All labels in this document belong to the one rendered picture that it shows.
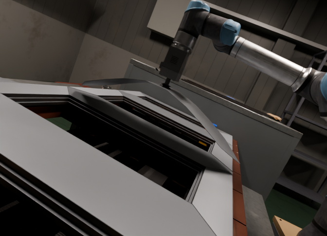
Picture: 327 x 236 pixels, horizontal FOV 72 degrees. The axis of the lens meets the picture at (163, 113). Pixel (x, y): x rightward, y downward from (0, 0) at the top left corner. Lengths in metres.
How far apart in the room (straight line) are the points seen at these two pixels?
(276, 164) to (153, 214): 1.35
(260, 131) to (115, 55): 3.70
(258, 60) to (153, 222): 0.67
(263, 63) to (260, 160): 0.92
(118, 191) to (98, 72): 4.58
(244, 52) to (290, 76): 0.18
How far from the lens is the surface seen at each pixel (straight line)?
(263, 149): 1.66
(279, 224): 1.10
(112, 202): 0.40
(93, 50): 5.06
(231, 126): 1.63
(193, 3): 0.83
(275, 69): 0.89
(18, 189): 0.42
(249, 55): 0.89
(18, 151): 0.47
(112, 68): 4.82
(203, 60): 4.42
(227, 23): 0.79
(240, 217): 0.63
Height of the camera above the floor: 1.08
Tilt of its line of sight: 10 degrees down
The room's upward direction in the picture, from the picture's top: 24 degrees clockwise
